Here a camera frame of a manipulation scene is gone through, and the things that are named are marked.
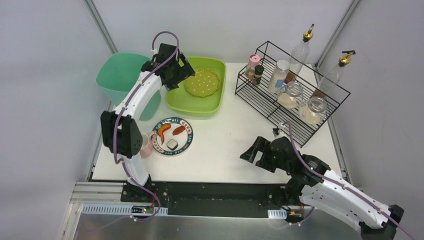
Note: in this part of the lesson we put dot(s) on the white plate teal rim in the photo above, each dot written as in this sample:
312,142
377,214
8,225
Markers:
184,139

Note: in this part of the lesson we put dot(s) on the large glass jar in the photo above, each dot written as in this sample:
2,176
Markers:
313,111

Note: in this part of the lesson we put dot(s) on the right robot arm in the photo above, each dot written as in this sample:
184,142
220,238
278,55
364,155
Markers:
312,182

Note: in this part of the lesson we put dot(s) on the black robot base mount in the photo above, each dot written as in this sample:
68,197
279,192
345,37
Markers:
202,199

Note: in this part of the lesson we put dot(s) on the sushi rice roll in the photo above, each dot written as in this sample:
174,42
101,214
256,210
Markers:
172,144

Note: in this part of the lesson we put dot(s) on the glass jar beige contents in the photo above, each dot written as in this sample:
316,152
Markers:
291,95

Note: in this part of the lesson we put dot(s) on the pink white mug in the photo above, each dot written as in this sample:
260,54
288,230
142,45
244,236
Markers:
147,144

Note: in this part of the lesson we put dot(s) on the white grain shaker jar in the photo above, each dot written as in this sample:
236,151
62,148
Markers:
278,76

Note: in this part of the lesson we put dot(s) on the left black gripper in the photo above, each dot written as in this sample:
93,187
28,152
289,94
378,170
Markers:
133,142

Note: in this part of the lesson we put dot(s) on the oil bottle gold spout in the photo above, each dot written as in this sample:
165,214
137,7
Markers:
334,75

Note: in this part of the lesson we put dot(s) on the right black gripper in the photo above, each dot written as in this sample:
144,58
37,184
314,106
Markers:
262,158

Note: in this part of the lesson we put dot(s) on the teal plastic bin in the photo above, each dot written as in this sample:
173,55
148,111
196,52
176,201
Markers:
119,74

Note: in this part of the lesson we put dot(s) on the brown chicken wing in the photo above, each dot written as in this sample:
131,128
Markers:
178,130

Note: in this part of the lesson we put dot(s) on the green dotted plate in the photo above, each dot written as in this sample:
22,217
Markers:
204,83

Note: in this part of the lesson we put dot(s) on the small black cap spice bottle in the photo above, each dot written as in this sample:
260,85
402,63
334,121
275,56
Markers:
257,75

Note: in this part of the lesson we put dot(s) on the tall oil bottle gold pump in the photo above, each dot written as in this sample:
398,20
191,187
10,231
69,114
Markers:
298,55

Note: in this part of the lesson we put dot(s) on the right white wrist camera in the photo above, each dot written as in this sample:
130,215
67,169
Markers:
279,131

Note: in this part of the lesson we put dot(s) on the orange shrimp piece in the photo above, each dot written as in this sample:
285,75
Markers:
162,130

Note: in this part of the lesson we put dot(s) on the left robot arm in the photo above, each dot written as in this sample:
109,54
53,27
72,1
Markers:
120,132

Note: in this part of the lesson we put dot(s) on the black wire rack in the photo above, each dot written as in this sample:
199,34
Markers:
261,99

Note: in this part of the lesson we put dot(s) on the pink lid spice jar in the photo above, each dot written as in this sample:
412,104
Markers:
253,61

